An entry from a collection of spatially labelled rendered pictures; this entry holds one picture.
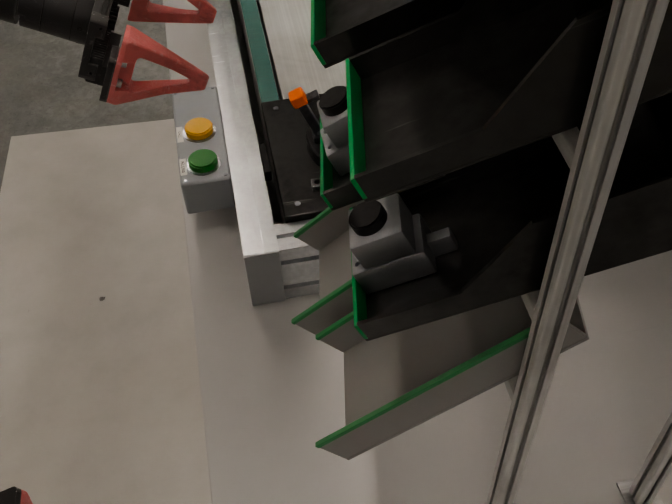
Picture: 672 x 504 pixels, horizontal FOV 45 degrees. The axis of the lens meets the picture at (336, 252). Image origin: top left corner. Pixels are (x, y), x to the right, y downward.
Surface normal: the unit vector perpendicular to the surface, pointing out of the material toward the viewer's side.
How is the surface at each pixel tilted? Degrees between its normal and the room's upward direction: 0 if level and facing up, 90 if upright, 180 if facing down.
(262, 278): 90
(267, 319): 0
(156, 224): 0
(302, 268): 90
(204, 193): 90
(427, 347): 45
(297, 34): 0
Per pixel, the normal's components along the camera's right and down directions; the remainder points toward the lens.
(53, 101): -0.04, -0.65
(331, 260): -0.73, -0.44
